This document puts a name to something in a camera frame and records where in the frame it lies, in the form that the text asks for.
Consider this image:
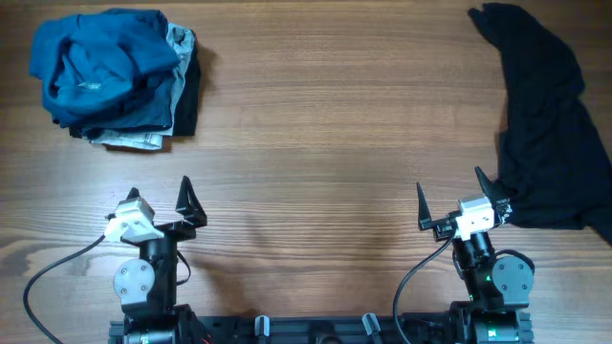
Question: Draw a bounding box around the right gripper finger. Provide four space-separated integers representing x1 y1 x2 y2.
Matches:
416 183 431 230
474 166 510 204

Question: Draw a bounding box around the black t-shirt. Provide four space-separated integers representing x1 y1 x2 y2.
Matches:
468 3 611 240

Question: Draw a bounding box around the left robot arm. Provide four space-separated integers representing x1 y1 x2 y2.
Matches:
104 176 213 344

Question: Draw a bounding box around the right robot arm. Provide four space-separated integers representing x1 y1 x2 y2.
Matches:
403 168 536 344

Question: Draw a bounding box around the blue crumpled garment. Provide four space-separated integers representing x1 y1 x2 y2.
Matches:
30 9 180 135

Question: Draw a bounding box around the grey folded garment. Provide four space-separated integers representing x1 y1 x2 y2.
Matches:
90 23 201 150

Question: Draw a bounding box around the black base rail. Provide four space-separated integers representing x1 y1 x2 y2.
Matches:
107 312 534 344

